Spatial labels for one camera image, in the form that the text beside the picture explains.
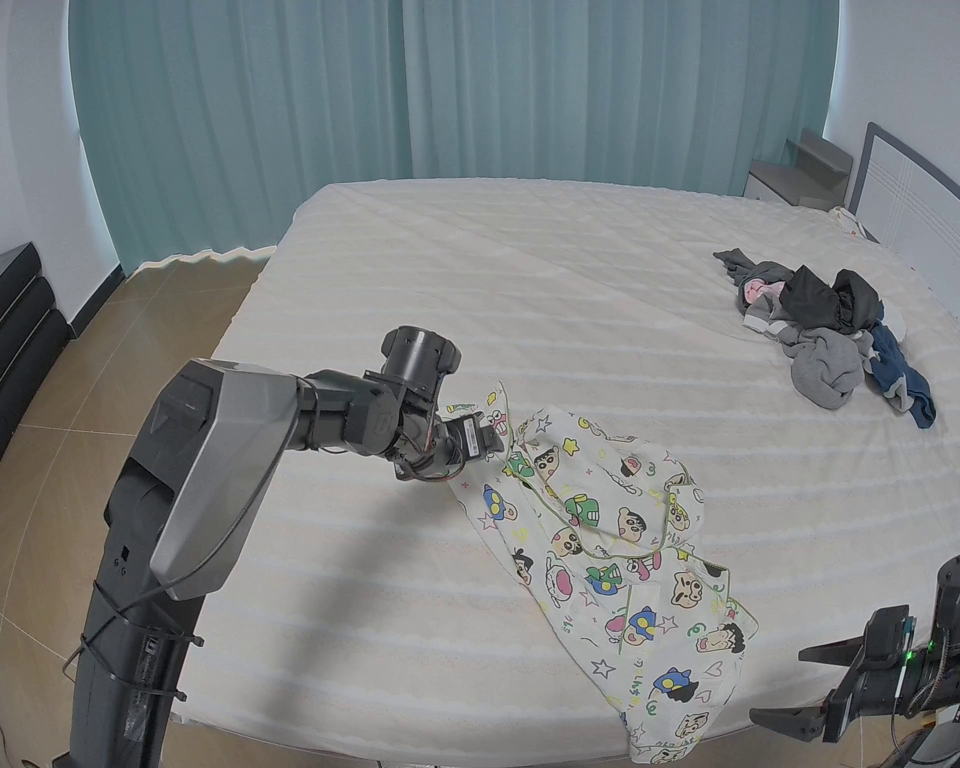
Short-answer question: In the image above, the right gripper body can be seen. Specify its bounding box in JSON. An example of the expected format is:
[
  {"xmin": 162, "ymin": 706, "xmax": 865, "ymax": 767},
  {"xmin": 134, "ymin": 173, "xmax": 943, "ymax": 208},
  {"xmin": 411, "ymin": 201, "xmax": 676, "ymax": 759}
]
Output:
[{"xmin": 822, "ymin": 633, "xmax": 933, "ymax": 745}]

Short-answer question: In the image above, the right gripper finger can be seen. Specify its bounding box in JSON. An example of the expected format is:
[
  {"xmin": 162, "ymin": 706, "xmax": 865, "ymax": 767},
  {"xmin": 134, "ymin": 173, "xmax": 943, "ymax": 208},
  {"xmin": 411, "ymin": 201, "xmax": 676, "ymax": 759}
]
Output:
[
  {"xmin": 750, "ymin": 699, "xmax": 828, "ymax": 745},
  {"xmin": 798, "ymin": 634, "xmax": 871, "ymax": 670}
]

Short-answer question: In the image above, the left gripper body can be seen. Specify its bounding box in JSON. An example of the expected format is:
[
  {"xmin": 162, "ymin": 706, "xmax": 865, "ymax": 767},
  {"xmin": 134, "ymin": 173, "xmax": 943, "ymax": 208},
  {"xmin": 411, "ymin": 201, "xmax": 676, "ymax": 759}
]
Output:
[{"xmin": 437, "ymin": 409, "xmax": 504, "ymax": 471}]

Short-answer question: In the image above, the white printed pyjama top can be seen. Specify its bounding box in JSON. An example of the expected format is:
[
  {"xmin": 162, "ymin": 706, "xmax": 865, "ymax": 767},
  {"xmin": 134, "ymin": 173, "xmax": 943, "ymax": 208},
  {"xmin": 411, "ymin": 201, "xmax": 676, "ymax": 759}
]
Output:
[{"xmin": 446, "ymin": 381, "xmax": 759, "ymax": 766}]

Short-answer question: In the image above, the pile of clothes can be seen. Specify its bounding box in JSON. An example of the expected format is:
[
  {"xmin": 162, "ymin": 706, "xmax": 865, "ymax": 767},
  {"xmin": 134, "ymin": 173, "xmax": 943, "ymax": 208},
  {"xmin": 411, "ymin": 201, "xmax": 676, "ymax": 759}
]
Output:
[{"xmin": 712, "ymin": 247, "xmax": 939, "ymax": 430}]

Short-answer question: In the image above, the bed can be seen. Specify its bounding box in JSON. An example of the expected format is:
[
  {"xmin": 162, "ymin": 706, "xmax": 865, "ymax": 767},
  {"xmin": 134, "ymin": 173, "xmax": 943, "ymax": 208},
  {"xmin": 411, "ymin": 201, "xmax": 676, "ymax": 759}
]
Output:
[{"xmin": 161, "ymin": 122, "xmax": 960, "ymax": 760}]

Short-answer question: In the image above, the blue-green curtain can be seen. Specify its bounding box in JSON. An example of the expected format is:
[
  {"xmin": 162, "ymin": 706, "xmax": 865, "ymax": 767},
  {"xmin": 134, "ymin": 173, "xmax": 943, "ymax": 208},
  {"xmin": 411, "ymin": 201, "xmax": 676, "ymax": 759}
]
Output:
[{"xmin": 67, "ymin": 0, "xmax": 841, "ymax": 279}]

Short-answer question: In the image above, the grey bedside table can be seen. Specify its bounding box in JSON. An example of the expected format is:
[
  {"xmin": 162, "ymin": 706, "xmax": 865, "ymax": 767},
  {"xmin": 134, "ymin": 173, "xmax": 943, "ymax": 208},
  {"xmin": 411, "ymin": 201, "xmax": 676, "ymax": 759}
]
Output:
[{"xmin": 747, "ymin": 127, "xmax": 855, "ymax": 211}]

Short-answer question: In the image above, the white printed pillow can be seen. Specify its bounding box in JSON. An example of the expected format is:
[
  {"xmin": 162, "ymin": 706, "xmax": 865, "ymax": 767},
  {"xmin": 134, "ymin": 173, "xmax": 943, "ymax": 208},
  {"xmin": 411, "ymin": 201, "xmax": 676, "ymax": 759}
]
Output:
[{"xmin": 828, "ymin": 204, "xmax": 879, "ymax": 241}]

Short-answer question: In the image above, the black chest of drawers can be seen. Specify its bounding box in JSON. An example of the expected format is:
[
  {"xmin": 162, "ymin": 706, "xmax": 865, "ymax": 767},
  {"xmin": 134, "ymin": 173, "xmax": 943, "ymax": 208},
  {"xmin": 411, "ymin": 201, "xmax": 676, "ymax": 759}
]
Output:
[{"xmin": 0, "ymin": 241, "xmax": 70, "ymax": 459}]

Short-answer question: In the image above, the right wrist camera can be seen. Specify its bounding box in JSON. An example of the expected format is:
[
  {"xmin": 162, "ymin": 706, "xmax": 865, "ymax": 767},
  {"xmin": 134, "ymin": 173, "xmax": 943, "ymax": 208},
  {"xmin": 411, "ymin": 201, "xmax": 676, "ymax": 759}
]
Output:
[{"xmin": 866, "ymin": 606, "xmax": 918, "ymax": 665}]

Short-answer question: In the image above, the black cable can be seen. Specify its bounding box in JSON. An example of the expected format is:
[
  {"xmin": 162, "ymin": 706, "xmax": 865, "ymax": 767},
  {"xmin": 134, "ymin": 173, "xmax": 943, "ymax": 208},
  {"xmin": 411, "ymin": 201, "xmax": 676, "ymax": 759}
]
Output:
[{"xmin": 63, "ymin": 566, "xmax": 211, "ymax": 676}]

